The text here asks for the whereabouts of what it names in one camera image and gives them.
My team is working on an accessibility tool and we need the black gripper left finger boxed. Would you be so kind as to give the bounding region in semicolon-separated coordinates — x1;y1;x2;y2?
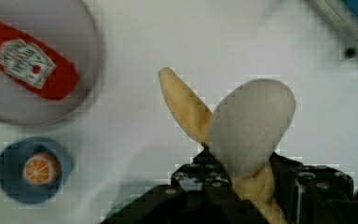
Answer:
101;148;269;224

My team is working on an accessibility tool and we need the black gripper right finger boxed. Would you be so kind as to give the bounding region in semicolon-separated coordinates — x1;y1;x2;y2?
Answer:
269;153;358;224

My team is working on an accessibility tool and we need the plush peeled banana toy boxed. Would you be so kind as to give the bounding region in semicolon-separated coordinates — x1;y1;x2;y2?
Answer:
158;67;296;224

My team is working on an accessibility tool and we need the orange slice toy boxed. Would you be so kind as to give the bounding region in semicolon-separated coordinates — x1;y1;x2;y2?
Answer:
23;152;61;185

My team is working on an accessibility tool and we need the blue small bowl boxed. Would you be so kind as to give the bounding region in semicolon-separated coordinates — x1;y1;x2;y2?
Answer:
0;136;74;204

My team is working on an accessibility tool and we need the grey round plate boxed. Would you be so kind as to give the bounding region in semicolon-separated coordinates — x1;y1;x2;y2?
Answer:
0;0;102;126

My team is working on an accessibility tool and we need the red ketchup bottle toy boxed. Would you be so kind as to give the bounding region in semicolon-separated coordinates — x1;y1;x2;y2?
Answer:
0;21;79;101

